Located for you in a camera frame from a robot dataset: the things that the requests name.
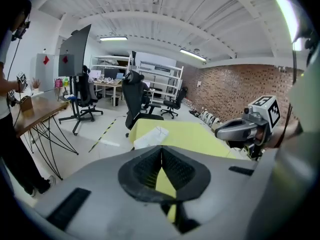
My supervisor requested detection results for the person's torso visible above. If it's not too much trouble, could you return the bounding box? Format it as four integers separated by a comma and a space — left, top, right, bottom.
246, 41, 320, 240

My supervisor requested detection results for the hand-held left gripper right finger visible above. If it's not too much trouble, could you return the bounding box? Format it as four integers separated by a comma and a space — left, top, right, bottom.
162, 145, 261, 240

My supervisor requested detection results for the large black monitor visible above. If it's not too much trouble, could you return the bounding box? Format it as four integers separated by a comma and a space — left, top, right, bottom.
57, 23, 92, 77

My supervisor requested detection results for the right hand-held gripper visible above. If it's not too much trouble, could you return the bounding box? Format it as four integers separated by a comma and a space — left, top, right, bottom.
214, 95, 281, 160

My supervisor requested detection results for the black high-back office chair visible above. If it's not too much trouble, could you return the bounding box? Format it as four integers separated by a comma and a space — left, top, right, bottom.
121, 69, 165, 138

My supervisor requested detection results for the person's right hand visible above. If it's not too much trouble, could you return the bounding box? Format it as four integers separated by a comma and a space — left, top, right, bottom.
255, 128, 267, 146

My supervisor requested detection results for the white metal shelf rack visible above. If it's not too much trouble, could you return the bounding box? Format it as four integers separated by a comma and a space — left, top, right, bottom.
136, 60, 185, 105
91, 54, 133, 73

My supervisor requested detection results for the yellow black floor tape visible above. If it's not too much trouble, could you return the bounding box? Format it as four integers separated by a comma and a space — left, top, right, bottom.
88, 118, 118, 153

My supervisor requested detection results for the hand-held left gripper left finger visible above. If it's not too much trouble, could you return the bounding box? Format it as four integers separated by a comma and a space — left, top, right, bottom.
32, 145, 182, 240

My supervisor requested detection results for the white power strip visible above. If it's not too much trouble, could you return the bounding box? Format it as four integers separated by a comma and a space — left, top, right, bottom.
133, 125, 170, 150

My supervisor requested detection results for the dried plant in pot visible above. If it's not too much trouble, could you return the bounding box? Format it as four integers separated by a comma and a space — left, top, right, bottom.
30, 77, 42, 93

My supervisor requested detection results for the grey cabinet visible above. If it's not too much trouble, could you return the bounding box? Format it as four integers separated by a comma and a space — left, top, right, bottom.
29, 53, 61, 93

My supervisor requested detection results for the light wooden office desk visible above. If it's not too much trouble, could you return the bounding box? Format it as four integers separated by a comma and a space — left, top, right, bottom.
92, 80, 124, 107

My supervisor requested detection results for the small wooden box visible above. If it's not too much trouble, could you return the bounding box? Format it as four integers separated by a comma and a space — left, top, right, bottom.
19, 95, 34, 113

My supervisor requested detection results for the row of white black headsets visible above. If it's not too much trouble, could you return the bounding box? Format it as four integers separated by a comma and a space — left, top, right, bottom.
189, 107, 224, 131

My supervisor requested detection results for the black rig cable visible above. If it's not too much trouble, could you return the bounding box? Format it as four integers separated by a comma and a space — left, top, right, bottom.
274, 103, 294, 149

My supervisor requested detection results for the wooden table with wire legs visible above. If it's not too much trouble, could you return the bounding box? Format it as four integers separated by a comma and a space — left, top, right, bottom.
11, 93, 80, 181

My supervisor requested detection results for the person's right forearm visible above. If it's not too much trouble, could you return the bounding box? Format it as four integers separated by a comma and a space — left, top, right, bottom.
263, 120, 305, 150

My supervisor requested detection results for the ceiling tube light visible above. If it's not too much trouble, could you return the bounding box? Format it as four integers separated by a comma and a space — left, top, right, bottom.
273, 0, 304, 52
99, 35, 128, 42
179, 48, 207, 62

